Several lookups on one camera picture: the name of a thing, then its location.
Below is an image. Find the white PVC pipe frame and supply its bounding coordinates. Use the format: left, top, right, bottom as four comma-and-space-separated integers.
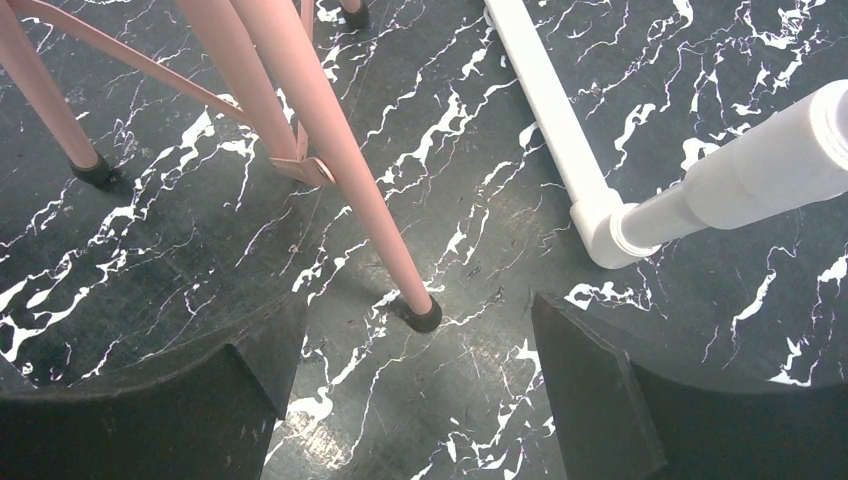
486, 1, 847, 269

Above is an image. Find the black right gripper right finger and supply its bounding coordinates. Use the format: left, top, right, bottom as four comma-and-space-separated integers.
531, 292, 847, 479

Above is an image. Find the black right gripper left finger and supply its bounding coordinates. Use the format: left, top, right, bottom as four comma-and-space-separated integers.
1, 301, 306, 479

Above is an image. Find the pink music stand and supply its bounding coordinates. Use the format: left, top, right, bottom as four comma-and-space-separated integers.
1, 1, 443, 333

